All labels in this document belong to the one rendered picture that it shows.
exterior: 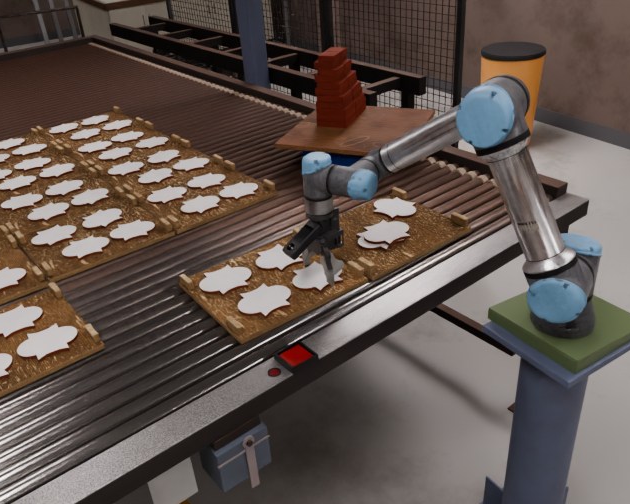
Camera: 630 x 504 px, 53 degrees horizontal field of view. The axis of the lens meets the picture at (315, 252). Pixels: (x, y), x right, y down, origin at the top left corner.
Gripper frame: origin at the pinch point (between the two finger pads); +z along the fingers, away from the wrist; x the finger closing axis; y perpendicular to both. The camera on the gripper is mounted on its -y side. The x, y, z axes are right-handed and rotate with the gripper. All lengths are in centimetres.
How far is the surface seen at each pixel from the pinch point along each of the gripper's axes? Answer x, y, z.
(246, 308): -0.4, -23.2, -0.5
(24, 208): 109, -51, 1
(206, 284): 17.0, -25.7, -0.3
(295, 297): -3.6, -10.0, 0.5
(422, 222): 3.4, 44.1, 0.6
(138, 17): 629, 204, 36
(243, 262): 21.5, -11.2, 0.7
